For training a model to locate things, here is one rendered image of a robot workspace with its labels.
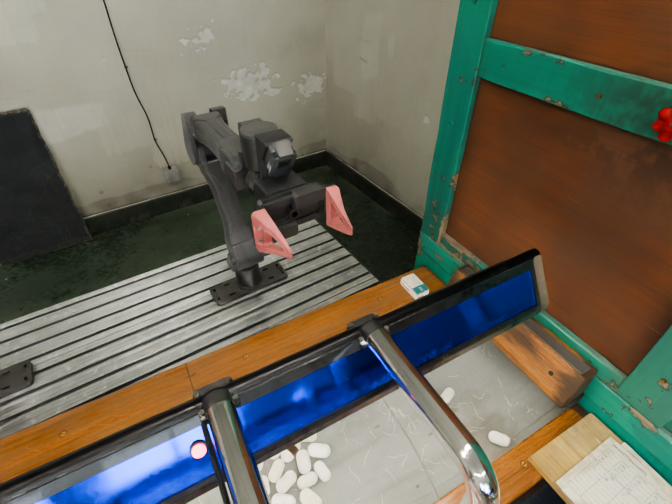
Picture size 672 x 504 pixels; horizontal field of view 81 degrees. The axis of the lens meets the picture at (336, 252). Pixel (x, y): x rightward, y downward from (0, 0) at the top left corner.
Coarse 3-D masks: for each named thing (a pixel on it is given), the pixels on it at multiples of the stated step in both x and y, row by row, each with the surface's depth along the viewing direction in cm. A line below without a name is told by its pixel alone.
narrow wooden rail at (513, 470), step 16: (560, 416) 67; (576, 416) 67; (544, 432) 65; (560, 432) 65; (512, 448) 63; (528, 448) 63; (496, 464) 61; (512, 464) 61; (528, 464) 61; (512, 480) 59; (528, 480) 59; (544, 480) 63; (448, 496) 57; (512, 496) 57; (528, 496) 66
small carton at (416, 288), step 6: (408, 276) 90; (414, 276) 90; (402, 282) 90; (408, 282) 89; (414, 282) 89; (420, 282) 89; (408, 288) 89; (414, 288) 87; (420, 288) 87; (426, 288) 87; (414, 294) 87; (420, 294) 87; (426, 294) 88
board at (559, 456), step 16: (592, 416) 66; (576, 432) 64; (592, 432) 64; (608, 432) 64; (544, 448) 62; (560, 448) 62; (576, 448) 62; (592, 448) 62; (544, 464) 60; (560, 464) 60; (576, 464) 60; (560, 496) 57
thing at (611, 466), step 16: (608, 448) 61; (624, 448) 61; (592, 464) 60; (608, 464) 60; (624, 464) 60; (640, 464) 60; (560, 480) 58; (576, 480) 58; (592, 480) 58; (608, 480) 58; (624, 480) 58; (640, 480) 58; (656, 480) 58; (576, 496) 56; (592, 496) 56; (608, 496) 56; (624, 496) 56; (640, 496) 56; (656, 496) 56
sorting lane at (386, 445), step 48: (432, 384) 74; (480, 384) 74; (528, 384) 74; (336, 432) 67; (384, 432) 67; (480, 432) 67; (528, 432) 67; (336, 480) 61; (384, 480) 61; (432, 480) 61
